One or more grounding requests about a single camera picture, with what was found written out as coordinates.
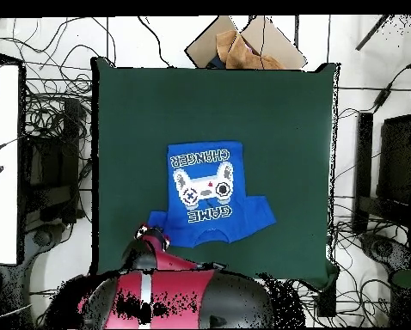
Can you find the black power adapter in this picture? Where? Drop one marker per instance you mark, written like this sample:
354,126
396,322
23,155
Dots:
381,99

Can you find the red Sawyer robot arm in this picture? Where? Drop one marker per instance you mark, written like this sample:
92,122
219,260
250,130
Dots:
178,295

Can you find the white side table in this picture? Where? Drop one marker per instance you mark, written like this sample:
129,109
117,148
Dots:
2,172

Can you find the black chair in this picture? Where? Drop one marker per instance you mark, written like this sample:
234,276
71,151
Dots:
394,165

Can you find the brown cloth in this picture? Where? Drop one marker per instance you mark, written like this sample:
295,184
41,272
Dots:
240,55

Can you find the open cardboard box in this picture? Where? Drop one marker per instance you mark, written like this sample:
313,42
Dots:
277,44

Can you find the blue printed t-shirt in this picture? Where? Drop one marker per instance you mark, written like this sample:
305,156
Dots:
253,213

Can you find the dark green table cloth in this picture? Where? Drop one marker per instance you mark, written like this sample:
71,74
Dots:
157,103

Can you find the black rod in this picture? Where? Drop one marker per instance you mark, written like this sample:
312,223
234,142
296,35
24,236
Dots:
372,33

